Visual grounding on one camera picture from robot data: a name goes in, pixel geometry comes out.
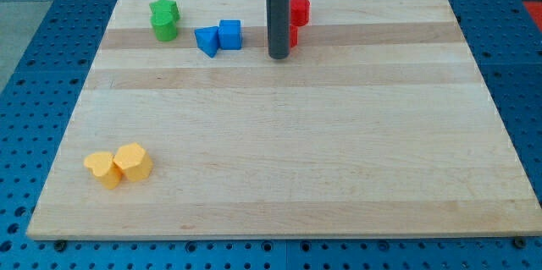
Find red cylinder block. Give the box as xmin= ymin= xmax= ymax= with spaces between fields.
xmin=290 ymin=0 xmax=310 ymax=27

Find blue cube block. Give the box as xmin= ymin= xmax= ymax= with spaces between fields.
xmin=218 ymin=19 xmax=242 ymax=50

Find yellow hexagon block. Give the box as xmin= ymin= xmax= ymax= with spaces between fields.
xmin=113 ymin=142 xmax=153 ymax=182

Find blue triangle block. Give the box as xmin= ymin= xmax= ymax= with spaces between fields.
xmin=194 ymin=26 xmax=220 ymax=58

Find red star block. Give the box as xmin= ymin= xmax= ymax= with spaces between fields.
xmin=290 ymin=25 xmax=298 ymax=48

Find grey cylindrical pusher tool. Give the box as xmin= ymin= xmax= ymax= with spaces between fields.
xmin=266 ymin=0 xmax=290 ymax=59

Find yellow heart block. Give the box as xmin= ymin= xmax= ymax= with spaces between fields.
xmin=83 ymin=152 xmax=122 ymax=190

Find green cylinder block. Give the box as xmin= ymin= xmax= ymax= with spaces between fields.
xmin=151 ymin=11 xmax=178 ymax=41

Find wooden board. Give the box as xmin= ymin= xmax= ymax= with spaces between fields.
xmin=27 ymin=0 xmax=541 ymax=240

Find green star block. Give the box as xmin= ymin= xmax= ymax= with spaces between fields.
xmin=149 ymin=0 xmax=180 ymax=22

